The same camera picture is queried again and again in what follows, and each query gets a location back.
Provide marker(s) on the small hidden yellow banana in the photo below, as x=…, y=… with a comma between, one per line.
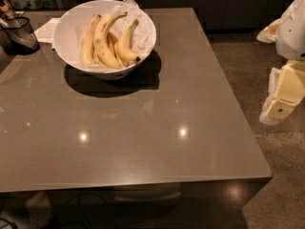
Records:
x=112, y=44

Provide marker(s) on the large middle yellow banana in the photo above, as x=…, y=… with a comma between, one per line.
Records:
x=100, y=40

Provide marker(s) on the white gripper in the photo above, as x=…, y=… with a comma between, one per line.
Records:
x=292, y=37

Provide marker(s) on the dark glass container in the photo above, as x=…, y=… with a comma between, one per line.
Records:
x=18, y=37

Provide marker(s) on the white paper sheet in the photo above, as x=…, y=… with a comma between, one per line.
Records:
x=45, y=33

